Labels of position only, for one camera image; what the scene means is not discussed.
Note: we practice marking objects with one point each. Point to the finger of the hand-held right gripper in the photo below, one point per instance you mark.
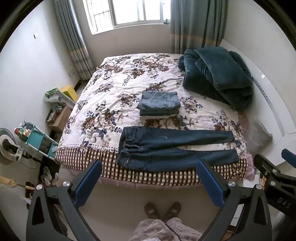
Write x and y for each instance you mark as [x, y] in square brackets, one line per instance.
[290, 157]
[266, 166]

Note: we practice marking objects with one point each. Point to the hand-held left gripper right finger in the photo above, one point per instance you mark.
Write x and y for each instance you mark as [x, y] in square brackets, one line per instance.
[209, 185]

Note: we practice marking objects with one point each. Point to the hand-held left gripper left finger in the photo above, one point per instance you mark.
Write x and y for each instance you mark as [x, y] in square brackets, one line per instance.
[89, 183]

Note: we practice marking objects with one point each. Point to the dark blue jeans pants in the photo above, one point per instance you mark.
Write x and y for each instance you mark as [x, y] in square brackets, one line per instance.
[161, 150]

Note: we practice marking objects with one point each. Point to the white shoes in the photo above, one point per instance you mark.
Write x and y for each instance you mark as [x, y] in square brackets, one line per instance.
[47, 176]

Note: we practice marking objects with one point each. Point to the brown slipper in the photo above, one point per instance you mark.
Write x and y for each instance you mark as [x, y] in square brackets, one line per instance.
[172, 208]
[151, 210]

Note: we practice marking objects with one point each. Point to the teal storage rack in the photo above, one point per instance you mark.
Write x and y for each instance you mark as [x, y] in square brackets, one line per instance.
[37, 139]

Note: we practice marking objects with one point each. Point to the brown cardboard box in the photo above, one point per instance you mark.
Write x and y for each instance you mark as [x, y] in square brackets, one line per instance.
[61, 118]

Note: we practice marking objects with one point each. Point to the wooden stick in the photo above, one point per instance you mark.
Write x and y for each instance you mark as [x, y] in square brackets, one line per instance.
[13, 183]

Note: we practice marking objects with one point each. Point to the white bed headboard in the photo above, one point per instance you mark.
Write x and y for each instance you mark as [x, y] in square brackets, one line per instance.
[272, 76]

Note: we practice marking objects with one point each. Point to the standing fan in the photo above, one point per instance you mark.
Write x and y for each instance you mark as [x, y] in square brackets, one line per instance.
[8, 146]

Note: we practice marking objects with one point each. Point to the clear plastic storage box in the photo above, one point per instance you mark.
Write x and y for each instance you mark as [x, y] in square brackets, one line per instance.
[57, 97]

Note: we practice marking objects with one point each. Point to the yellow box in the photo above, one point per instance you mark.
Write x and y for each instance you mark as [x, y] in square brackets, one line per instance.
[69, 92]

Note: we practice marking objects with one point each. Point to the stack of folded jeans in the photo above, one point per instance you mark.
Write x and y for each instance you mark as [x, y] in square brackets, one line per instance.
[159, 104]

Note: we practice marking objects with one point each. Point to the teal plush blanket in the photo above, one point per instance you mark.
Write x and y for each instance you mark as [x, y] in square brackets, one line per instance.
[217, 71]

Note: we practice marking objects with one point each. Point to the window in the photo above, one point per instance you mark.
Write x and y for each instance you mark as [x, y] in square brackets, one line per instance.
[129, 14]

